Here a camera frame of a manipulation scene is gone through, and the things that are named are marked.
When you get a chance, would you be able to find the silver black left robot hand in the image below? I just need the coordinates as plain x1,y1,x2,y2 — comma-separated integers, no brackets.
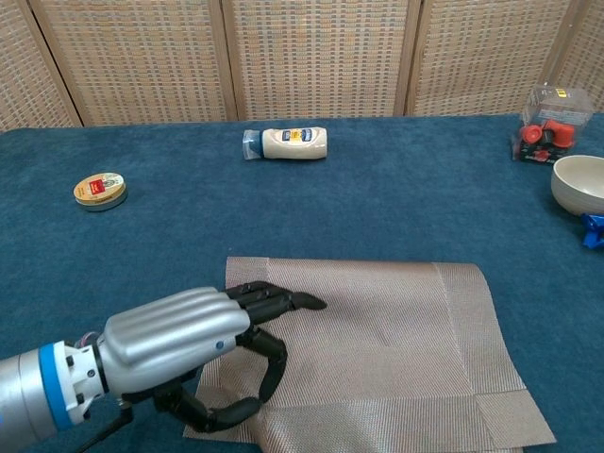
96,280,328,434

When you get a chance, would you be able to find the brown woven placemat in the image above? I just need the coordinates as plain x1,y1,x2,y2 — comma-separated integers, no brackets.
182,257,558,453

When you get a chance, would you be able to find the white bowl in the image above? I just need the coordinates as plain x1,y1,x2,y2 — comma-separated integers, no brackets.
550,155,604,216

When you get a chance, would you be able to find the blue felt table cover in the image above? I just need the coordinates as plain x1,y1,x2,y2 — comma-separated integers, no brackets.
0,112,604,453

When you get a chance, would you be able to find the round yellow tin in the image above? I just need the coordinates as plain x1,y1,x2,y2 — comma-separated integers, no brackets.
73,172,128,213

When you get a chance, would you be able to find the mayonnaise squeeze bottle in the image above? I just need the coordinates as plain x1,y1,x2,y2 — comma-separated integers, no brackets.
242,126,329,163

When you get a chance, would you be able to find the woven bamboo folding screen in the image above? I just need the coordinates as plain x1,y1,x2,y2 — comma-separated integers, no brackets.
0,0,604,133

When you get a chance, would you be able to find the clear box with red parts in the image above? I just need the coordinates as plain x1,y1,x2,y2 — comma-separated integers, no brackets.
512,83,595,166

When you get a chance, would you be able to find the blue snack bar wrapper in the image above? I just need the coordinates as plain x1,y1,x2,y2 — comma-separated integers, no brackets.
579,212,604,250

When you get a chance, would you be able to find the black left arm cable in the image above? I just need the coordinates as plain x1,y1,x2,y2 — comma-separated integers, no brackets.
82,400,134,453

